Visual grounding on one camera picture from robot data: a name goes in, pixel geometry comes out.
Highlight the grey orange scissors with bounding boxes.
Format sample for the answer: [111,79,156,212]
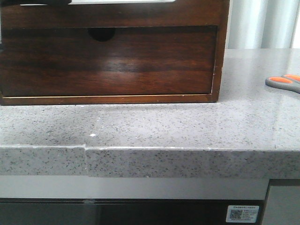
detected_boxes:
[265,75,300,93]

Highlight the dark wooden drawer cabinet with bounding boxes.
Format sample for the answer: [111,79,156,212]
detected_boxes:
[0,0,229,105]

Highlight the lower wooden drawer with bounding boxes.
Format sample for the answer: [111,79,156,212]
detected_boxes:
[0,26,217,97]

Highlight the white QR code sticker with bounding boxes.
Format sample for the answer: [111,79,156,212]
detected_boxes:
[225,205,260,223]

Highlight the grey cabinet door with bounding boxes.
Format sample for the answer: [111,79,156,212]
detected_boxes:
[262,179,300,225]

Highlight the black glass appliance front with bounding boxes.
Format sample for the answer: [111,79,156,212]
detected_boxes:
[0,198,265,225]

